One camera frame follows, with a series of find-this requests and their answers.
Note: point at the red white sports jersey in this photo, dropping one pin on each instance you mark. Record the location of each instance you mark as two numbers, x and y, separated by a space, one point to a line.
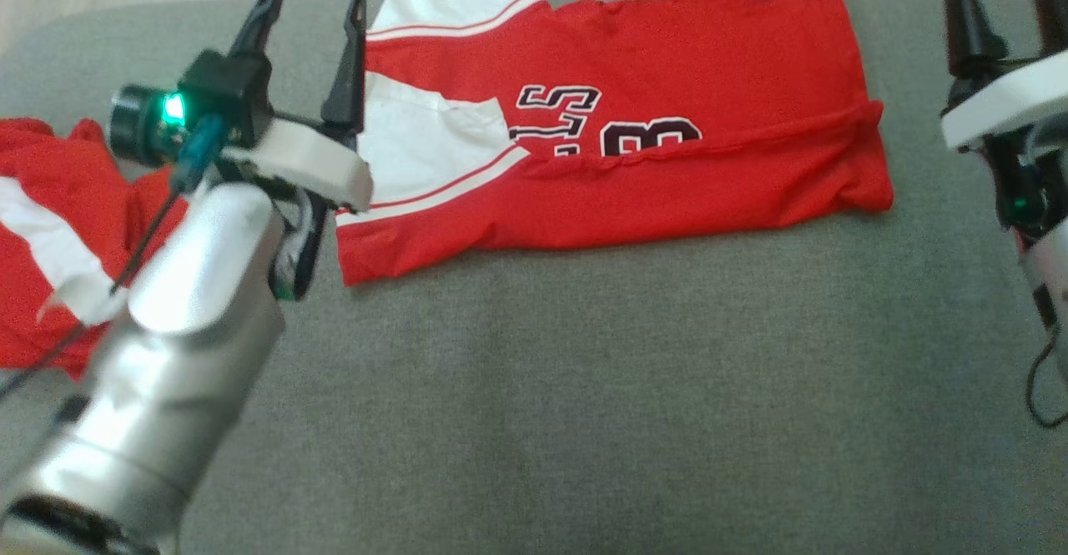
667 171

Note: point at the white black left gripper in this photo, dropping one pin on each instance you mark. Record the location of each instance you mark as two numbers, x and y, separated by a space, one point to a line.
313 163

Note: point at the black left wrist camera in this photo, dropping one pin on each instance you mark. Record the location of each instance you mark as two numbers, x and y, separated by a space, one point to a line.
225 88

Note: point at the red shorts with white stripe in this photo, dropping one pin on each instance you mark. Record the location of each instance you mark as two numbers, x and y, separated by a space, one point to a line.
33 288

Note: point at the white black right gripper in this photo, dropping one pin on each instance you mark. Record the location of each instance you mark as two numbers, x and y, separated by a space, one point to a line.
1014 100

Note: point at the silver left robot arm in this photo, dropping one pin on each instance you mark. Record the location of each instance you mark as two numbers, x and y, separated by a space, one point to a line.
175 355

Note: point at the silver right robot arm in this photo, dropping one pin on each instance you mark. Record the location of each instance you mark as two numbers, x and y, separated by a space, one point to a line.
1053 288

